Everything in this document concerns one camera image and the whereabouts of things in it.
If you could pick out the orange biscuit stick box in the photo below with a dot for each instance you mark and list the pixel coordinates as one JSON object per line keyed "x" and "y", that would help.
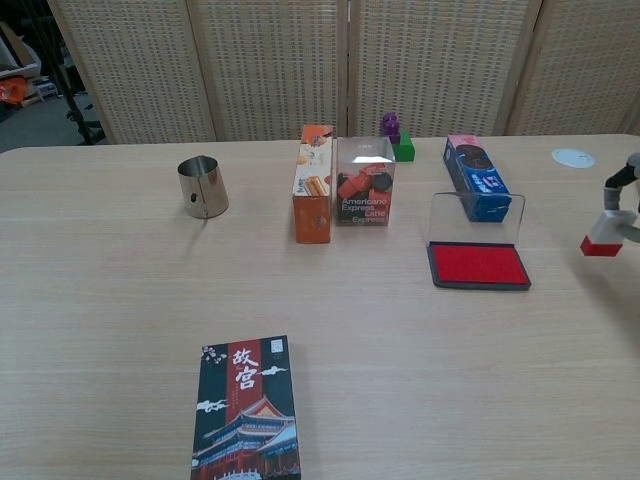
{"x": 314, "y": 200}

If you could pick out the black tripod stand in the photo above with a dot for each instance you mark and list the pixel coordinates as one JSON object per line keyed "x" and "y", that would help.
{"x": 75, "y": 110}

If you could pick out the red ink pad clear lid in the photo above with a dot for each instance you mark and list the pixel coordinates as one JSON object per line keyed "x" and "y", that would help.
{"x": 479, "y": 265}

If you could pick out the black red palace print box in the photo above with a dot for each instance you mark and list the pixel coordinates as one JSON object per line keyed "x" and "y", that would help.
{"x": 247, "y": 415}

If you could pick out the blue pink cookie box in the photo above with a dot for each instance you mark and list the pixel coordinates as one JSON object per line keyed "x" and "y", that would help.
{"x": 477, "y": 177}

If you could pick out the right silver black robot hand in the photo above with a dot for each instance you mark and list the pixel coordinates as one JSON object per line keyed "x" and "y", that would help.
{"x": 612, "y": 197}

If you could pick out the white round table grommet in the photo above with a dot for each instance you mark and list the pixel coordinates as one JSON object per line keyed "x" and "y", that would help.
{"x": 574, "y": 157}

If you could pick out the green toy block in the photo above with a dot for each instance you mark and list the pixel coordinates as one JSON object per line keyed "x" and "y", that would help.
{"x": 404, "y": 147}

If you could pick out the clear coffee capsule box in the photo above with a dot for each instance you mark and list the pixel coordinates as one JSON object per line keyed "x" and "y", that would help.
{"x": 365, "y": 185}

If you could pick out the small red stamp block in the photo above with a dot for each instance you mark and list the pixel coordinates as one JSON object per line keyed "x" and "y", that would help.
{"x": 602, "y": 237}

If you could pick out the stainless steel milk pitcher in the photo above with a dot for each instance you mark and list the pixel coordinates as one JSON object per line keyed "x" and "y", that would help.
{"x": 202, "y": 187}

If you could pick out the purple toy block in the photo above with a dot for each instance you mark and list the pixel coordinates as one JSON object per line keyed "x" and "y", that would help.
{"x": 390, "y": 124}

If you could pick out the orange bag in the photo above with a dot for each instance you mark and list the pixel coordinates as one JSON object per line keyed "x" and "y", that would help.
{"x": 11, "y": 92}

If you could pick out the wooden rattan folding screen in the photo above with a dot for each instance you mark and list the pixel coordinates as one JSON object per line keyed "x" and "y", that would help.
{"x": 280, "y": 65}

